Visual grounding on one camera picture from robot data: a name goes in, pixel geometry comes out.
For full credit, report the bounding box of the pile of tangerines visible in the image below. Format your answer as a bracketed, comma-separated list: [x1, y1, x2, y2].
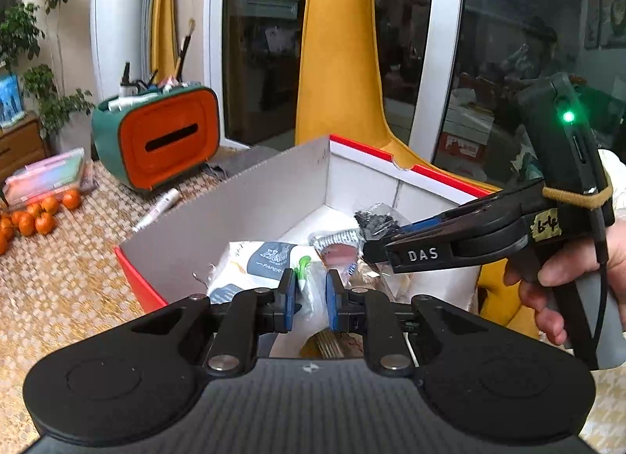
[0, 189, 81, 255]

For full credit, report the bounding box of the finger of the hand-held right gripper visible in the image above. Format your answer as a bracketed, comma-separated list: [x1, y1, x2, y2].
[386, 192, 495, 242]
[362, 231, 473, 275]

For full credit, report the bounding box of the gold floral desktop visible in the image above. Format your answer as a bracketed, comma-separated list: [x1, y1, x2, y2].
[0, 155, 236, 454]

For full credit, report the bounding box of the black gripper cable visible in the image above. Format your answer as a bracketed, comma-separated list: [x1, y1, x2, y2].
[589, 204, 612, 371]

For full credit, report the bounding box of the makeup brush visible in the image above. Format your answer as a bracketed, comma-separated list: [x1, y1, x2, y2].
[173, 18, 196, 85]

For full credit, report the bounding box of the yellow giraffe figure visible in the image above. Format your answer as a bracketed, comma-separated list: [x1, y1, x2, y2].
[295, 0, 504, 191]

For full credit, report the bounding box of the pink foil-edged packet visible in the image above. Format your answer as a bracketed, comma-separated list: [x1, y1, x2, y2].
[309, 228, 367, 281]

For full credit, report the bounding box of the person's right hand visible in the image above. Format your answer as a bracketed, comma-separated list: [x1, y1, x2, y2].
[504, 222, 626, 347]

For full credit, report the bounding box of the wooden tv cabinet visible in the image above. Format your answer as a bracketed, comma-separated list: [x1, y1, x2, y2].
[0, 112, 50, 186]

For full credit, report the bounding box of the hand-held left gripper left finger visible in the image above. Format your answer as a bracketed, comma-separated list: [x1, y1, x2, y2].
[128, 268, 300, 378]

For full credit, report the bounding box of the white grey tissue packet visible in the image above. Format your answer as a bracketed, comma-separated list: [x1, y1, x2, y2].
[206, 240, 333, 337]

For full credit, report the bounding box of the blue picture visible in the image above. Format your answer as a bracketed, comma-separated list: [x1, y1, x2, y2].
[0, 73, 25, 128]

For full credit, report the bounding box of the white toothpaste tube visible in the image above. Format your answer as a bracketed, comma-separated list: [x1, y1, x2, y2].
[132, 189, 181, 234]

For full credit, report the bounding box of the tall green houseplant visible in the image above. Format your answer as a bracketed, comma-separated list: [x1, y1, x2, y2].
[0, 0, 96, 139]

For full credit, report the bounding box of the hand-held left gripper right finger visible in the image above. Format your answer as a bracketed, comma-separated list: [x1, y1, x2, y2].
[325, 268, 491, 378]

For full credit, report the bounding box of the grey cloth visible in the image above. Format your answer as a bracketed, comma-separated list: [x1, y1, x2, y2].
[203, 146, 284, 181]

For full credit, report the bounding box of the glass balcony door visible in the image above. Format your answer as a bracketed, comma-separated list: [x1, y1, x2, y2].
[205, 0, 626, 191]

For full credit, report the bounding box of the bag of black seeds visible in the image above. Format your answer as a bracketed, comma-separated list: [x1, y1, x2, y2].
[354, 204, 412, 242]

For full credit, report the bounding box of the red cardboard box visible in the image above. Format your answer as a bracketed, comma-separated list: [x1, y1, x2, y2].
[113, 135, 504, 337]

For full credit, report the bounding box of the green orange desk organizer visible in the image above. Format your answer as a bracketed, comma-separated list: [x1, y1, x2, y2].
[92, 82, 221, 192]

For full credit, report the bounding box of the grey curtain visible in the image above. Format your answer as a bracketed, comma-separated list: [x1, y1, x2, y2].
[142, 0, 160, 78]

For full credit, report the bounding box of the silver foil packet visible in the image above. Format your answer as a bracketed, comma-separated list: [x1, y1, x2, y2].
[300, 329, 365, 359]

